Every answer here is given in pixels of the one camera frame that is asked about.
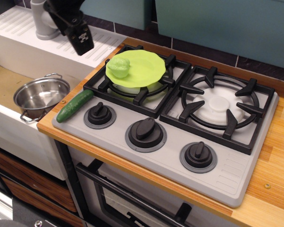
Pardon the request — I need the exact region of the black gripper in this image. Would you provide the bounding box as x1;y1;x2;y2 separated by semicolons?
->
44;0;94;56

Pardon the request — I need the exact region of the green toy cauliflower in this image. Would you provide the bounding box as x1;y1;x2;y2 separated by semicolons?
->
107;58;130;78

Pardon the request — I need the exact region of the white sink unit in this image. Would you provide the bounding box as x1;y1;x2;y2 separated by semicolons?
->
0;6;125;180

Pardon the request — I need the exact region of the stainless steel pot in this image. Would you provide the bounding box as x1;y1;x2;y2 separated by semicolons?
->
13;73;71;122

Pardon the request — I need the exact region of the green toy pickle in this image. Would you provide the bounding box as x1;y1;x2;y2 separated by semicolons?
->
56;89;94;123

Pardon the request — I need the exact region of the lime green plate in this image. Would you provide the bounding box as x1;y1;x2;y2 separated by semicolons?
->
106;50;166;88

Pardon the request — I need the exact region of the grey toy faucet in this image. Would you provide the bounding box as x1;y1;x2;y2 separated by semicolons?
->
30;0;60;40

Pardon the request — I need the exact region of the black left stove knob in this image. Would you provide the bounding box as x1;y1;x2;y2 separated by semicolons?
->
84;102;116;130

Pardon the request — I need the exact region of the black stove knob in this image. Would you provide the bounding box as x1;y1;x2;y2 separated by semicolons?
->
125;117;167;153
84;102;116;130
179;141;218;174

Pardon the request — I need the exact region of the black middle stove knob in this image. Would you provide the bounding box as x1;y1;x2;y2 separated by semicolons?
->
125;117;167;153

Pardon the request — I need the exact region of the grey stove top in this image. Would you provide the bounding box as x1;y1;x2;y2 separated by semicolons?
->
52;45;279;207

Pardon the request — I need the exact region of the wooden drawer front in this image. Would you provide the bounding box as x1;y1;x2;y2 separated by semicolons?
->
0;149;84;227

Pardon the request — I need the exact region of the white right burner cap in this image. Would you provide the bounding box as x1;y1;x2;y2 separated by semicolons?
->
193;87;245;125

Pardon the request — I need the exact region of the black right stove knob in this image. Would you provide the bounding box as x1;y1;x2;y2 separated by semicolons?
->
179;141;218;174

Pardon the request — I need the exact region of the black right burner grate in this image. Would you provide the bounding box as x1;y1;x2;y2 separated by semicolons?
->
160;66;275;155

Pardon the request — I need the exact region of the black oven door handle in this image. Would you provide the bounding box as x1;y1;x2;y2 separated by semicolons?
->
75;159;191;227

